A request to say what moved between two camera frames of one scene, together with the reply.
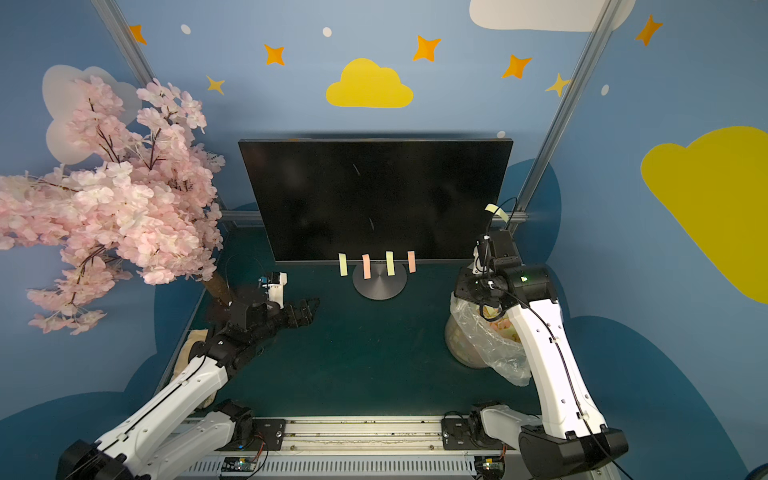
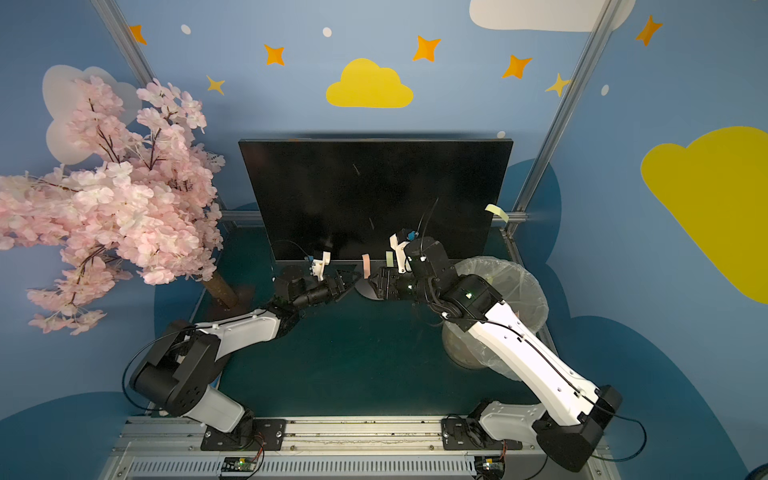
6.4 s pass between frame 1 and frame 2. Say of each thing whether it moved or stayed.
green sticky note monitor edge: stayed
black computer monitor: stayed
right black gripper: moved
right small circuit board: stayed
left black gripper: moved
